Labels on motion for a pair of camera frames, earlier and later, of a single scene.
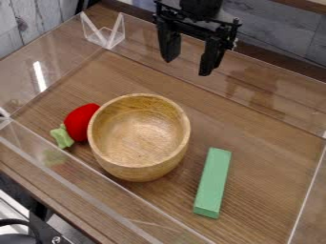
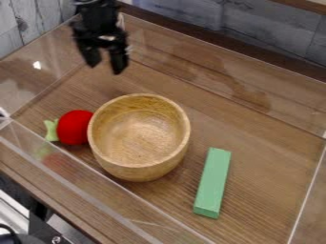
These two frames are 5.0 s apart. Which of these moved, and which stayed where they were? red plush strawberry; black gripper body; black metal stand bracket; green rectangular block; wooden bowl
Moved: red plush strawberry; black gripper body
Stayed: black metal stand bracket; wooden bowl; green rectangular block
